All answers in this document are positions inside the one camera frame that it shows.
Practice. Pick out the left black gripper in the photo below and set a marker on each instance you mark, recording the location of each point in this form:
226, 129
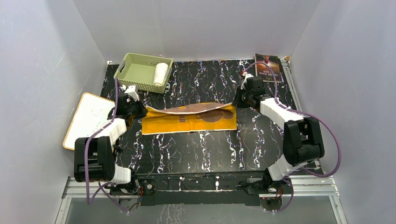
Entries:
143, 111

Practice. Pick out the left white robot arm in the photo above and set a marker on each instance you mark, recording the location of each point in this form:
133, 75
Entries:
94, 158

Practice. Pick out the book with dark cover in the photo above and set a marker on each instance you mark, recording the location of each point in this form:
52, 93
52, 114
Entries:
267, 64

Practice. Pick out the whiteboard with yellow frame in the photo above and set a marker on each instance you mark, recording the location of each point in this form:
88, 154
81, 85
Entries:
91, 115

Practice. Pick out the green plastic basket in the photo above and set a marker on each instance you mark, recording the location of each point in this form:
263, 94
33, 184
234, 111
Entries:
140, 69

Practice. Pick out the white towel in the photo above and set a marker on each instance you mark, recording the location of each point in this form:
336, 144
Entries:
160, 74

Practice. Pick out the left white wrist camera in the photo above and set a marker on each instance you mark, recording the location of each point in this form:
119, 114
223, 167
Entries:
132, 91

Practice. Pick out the aluminium frame rail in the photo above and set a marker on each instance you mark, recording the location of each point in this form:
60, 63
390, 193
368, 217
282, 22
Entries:
302, 185

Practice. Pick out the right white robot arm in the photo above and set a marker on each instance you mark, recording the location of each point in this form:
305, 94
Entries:
302, 137

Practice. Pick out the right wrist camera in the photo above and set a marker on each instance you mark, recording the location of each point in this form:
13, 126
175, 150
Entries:
245, 76

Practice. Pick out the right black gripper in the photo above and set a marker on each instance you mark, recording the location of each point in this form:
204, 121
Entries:
237, 101

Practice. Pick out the yellow brown cloth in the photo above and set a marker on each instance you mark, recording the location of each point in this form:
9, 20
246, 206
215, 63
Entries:
190, 118

